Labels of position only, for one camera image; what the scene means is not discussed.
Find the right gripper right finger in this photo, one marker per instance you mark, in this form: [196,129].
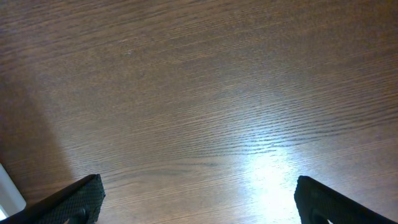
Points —
[319,204]

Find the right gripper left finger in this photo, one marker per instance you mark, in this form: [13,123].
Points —
[78,203]

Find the white plastic cutlery tray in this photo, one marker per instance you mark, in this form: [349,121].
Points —
[12,202]

